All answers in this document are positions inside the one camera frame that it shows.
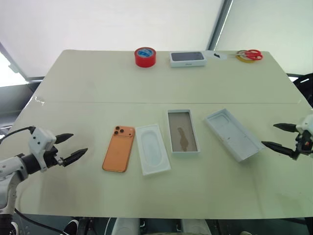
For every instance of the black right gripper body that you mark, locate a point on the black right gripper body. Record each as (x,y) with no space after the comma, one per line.
(304,144)

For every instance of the red tape roll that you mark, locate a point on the red tape roll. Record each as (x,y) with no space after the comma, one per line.
(145,58)

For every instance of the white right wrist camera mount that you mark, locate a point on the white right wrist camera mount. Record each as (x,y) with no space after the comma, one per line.
(305,124)

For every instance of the black object with white mark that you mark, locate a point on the black object with white mark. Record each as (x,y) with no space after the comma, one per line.
(303,90)

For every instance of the black shoe with white sole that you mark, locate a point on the black shoe with white sole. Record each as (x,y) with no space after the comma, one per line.
(71,227)

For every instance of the white phone box lid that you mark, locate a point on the white phone box lid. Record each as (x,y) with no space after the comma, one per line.
(233,134)

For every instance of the white phone box base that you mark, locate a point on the white phone box base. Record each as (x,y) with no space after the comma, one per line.
(183,132)

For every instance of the yellow tape roll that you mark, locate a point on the yellow tape roll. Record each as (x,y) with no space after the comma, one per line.
(240,58)

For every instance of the dark grey window post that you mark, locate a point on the dark grey window post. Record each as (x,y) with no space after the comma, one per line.
(218,24)

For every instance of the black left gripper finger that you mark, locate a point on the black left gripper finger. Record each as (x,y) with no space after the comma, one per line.
(64,137)
(74,156)

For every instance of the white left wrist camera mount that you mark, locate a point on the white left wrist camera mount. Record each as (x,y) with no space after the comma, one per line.
(40,140)

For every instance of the white rounded shape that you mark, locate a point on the white rounded shape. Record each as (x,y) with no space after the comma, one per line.
(194,227)
(126,226)

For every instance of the grey window frame bar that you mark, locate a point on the grey window frame bar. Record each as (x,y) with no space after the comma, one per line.
(17,66)

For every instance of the orange smartphone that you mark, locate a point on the orange smartphone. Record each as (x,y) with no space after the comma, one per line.
(117,151)

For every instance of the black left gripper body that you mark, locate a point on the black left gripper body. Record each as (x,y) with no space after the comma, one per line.
(54,157)

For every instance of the clear shiny tape piece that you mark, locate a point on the clear shiny tape piece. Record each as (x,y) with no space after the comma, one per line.
(39,100)

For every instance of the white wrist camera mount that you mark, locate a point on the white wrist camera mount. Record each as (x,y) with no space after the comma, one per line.
(305,124)
(40,140)

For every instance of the closed white iPhone box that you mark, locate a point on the closed white iPhone box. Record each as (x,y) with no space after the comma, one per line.
(187,58)

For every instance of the white moulded insert tray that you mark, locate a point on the white moulded insert tray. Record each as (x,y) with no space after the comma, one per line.
(152,150)

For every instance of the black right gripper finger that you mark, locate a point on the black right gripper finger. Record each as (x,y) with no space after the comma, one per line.
(278,147)
(287,127)

